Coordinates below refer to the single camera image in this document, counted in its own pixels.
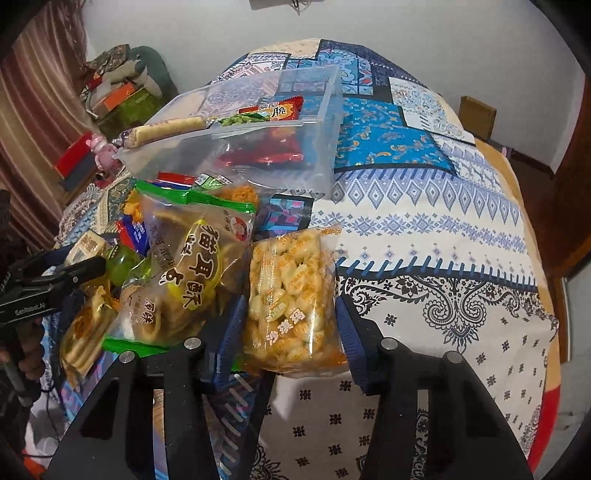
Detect pile of clothes and boxes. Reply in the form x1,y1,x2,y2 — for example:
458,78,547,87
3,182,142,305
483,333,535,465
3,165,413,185
78,44,178,134

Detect round cookie packet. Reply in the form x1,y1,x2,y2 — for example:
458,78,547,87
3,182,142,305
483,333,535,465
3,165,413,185
59,286,122,386

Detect shiny red snack packets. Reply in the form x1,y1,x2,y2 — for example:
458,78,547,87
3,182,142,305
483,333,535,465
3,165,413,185
215,134,305,171

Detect blue patchwork printed blanket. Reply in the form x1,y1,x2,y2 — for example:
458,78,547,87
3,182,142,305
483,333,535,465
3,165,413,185
39,37,561,480

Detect red blue striped packet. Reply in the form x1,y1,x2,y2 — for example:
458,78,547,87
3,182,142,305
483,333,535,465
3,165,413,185
154,172,197,189

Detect person's left hand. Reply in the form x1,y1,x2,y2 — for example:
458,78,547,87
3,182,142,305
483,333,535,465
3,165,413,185
0,318,49,400

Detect wrapped egg roll stick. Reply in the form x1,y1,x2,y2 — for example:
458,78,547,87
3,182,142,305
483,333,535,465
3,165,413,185
113,116,218,149

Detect blue snack packet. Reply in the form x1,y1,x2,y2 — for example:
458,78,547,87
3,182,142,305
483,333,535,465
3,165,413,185
115,213,151,257

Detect pink toy figure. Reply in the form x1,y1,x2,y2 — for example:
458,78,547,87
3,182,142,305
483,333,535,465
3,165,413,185
89,133,122,175

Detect clear plastic storage box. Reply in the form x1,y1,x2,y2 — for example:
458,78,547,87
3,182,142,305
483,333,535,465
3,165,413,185
115,62,345,201

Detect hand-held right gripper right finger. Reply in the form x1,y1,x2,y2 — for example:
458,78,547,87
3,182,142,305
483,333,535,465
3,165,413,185
335,296,537,480

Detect cardboard box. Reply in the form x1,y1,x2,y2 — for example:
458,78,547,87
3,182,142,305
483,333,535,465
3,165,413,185
458,95,498,141

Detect brown wooden door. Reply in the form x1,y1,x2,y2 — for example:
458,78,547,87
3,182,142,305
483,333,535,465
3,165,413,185
540,69,591,287

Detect large round crisps bag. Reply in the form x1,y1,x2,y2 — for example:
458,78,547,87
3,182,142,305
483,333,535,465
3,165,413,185
102,180,257,358

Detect red box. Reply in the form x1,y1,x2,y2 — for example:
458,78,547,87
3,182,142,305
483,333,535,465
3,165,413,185
54,130,95,178

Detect red green pea snack packet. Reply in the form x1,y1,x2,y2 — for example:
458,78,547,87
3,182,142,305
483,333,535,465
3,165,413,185
217,95,305,127

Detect yellow puffed snack packet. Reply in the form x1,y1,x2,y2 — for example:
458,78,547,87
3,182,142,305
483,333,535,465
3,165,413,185
240,224,349,379

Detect green jelly cup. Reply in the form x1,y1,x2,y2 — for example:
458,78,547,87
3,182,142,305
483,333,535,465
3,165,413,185
102,244,151,289

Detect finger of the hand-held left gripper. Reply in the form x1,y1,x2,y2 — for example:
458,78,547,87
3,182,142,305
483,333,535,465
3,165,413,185
9,251,108,298

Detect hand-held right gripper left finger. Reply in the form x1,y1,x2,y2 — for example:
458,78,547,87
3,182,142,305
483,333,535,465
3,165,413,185
44,294,278,480

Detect small cream snack box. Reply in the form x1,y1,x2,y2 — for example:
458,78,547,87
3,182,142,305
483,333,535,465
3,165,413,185
64,231,108,267

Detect orange fried snack packet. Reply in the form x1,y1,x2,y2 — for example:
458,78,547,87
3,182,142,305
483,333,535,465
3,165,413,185
194,172,262,208

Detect striped brown curtain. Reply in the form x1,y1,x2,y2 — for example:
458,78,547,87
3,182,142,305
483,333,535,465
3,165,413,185
0,9,100,252

